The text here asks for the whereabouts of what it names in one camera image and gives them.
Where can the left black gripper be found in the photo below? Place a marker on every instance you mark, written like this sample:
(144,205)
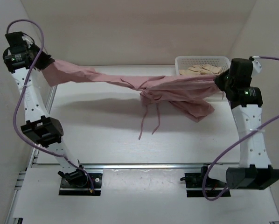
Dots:
(46,60)

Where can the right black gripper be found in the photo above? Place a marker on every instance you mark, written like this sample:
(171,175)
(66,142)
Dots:
(218,80)

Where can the pink trousers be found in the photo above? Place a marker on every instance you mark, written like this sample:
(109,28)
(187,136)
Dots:
(187,94)

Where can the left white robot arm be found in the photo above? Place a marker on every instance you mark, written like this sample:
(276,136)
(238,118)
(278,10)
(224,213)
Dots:
(40,129)

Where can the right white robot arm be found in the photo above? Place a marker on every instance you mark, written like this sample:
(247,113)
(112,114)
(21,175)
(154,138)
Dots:
(255,170)

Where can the beige trousers in basket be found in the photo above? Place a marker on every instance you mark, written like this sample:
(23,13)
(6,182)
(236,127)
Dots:
(200,70)

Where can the white plastic basket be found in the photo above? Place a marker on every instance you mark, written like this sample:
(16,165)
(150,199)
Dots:
(183,62)

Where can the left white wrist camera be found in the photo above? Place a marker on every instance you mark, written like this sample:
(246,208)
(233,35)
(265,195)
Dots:
(28,40)

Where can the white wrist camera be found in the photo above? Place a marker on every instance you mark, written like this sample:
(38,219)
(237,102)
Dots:
(28,40)
(256,65)

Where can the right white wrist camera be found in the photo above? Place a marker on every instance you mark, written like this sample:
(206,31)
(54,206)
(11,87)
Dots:
(256,65)

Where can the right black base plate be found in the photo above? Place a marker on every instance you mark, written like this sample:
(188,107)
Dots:
(193,182)

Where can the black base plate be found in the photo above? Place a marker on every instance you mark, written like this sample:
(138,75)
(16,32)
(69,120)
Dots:
(78,184)
(193,182)

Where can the front aluminium rail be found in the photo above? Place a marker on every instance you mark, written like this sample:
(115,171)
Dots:
(145,165)

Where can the aluminium rail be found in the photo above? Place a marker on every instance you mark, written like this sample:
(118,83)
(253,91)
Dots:
(33,157)
(145,165)

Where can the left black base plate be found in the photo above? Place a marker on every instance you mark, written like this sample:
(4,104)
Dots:
(78,184)

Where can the left aluminium rail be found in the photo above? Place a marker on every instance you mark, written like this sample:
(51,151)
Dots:
(33,157)

